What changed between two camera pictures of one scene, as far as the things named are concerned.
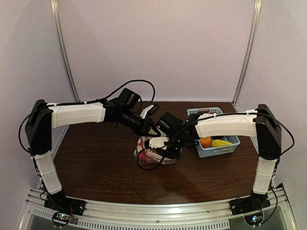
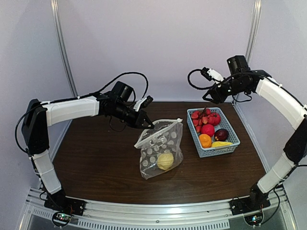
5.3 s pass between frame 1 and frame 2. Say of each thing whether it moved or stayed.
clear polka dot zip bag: moved
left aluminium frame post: stayed
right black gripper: moved
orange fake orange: stayed
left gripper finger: moved
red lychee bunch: moved
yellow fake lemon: stayed
